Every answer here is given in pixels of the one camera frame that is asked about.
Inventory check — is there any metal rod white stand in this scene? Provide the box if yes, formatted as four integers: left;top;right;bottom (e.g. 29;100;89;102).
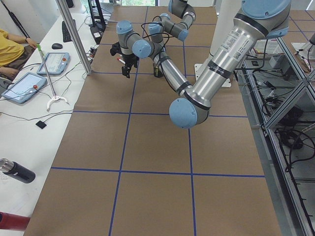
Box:
36;44;69;111

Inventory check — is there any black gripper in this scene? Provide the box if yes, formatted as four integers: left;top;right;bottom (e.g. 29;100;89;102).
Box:
122;54;138;79

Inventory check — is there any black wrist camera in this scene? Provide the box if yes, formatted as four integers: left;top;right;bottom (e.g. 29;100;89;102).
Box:
110;42;122;56

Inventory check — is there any person in yellow shirt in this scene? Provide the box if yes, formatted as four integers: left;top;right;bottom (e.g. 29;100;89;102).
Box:
0;29;37;81

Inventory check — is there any far blue teach pendant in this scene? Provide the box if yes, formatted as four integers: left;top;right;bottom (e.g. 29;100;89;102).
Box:
44;52;70;76

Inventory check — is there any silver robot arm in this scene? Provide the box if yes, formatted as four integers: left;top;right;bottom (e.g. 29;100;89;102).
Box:
148;0;196;44
110;0;291;128

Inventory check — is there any blue teach pendant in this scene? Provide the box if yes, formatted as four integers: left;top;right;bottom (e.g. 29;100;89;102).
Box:
1;72;47;104
44;52;70;76

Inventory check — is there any small black square pad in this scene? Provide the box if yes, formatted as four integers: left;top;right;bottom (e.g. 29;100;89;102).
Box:
35;120;47;129

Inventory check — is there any black keyboard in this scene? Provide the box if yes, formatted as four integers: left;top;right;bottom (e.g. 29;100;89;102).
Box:
62;21;72;43

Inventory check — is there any near blue teach pendant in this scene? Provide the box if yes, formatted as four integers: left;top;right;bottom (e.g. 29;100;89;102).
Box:
1;72;47;104

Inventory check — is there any black thermos bottle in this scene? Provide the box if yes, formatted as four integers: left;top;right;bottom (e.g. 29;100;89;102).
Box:
0;158;35;183

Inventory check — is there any black computer mouse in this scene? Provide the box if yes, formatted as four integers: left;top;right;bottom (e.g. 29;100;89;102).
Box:
51;43;63;50

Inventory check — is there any red bottle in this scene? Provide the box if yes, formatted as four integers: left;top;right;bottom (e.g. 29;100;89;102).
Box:
0;212;31;231

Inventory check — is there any black mesh pen holder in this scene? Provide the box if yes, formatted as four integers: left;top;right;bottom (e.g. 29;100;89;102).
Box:
153;63;163;78

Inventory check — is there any aluminium frame post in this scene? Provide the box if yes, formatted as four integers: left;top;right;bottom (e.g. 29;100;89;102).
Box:
56;0;92;75

